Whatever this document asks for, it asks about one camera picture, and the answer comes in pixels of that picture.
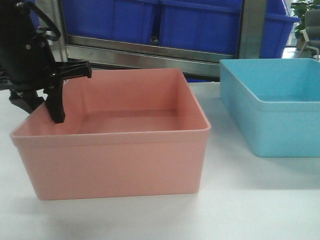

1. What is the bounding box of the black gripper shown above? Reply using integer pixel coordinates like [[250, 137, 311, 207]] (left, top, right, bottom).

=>
[[0, 1, 92, 124]]

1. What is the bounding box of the pink plastic box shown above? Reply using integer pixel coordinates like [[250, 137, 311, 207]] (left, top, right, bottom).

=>
[[10, 68, 211, 200]]

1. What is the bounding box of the light blue plastic box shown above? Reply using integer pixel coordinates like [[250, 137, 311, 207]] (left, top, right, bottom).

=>
[[220, 58, 320, 157]]

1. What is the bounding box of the stainless steel shelf rack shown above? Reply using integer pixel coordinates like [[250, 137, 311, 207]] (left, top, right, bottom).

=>
[[32, 0, 267, 82]]

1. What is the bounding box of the blue crate upper left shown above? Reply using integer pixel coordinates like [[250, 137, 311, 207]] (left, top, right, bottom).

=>
[[32, 0, 159, 46]]

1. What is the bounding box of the blue crate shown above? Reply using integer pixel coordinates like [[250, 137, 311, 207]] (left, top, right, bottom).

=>
[[159, 0, 243, 55], [259, 0, 300, 59], [32, 0, 159, 46]]

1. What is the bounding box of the blue crate upper middle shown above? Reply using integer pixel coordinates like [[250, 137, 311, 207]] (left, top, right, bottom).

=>
[[159, 0, 243, 55]]

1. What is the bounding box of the blue crate far right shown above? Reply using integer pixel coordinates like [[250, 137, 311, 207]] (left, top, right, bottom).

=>
[[259, 0, 300, 59]]

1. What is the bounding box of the green potted plant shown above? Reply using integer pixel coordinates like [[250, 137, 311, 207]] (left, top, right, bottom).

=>
[[291, 0, 320, 40]]

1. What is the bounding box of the grey office chair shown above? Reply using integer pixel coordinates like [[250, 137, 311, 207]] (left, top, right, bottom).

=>
[[296, 9, 320, 62]]

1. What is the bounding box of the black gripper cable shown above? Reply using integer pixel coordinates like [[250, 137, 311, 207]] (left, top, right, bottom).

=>
[[14, 1, 62, 42]]

